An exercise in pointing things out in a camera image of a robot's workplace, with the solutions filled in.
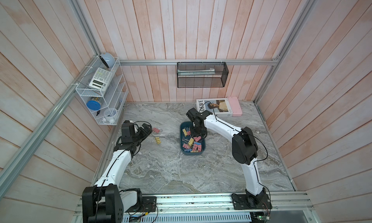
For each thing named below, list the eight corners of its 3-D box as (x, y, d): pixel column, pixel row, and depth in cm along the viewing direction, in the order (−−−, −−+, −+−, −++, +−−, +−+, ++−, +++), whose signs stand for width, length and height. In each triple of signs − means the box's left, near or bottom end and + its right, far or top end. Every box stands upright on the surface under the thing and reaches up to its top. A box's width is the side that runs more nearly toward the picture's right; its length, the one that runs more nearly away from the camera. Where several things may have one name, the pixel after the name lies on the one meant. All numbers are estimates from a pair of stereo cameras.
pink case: (231, 116, 114) (232, 113, 111) (226, 99, 126) (227, 95, 123) (242, 116, 114) (243, 113, 111) (236, 99, 126) (237, 95, 123)
